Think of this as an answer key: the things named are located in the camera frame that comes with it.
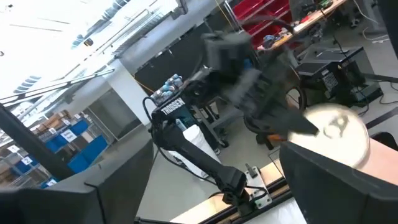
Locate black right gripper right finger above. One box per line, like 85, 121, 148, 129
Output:
279, 141, 398, 224

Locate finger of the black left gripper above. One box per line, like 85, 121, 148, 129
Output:
248, 108, 320, 138

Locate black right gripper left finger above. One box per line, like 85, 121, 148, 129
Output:
0, 125, 155, 224

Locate gold lid blue can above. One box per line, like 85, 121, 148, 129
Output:
287, 103, 371, 169

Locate black electronics stack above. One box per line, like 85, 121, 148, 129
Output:
295, 46, 384, 108

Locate gray metal cart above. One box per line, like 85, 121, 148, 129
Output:
191, 96, 246, 149

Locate blue storage bin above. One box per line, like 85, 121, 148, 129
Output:
45, 136, 68, 154
68, 119, 91, 137
67, 134, 109, 174

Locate group of tin cans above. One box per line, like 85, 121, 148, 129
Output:
357, 138, 398, 187
245, 195, 299, 224

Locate red storage bins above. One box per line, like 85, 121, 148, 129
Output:
231, 0, 292, 49

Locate white bag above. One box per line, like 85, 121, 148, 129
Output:
182, 124, 222, 180

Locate black partition panel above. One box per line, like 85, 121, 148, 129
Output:
134, 21, 218, 96

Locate tray of blue bottles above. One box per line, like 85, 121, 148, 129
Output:
151, 73, 184, 106

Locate wooden workbench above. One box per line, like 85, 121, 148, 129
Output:
256, 0, 349, 52

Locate black table frame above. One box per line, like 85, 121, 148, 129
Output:
133, 175, 295, 224

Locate black frame beam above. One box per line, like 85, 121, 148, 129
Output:
0, 104, 75, 181

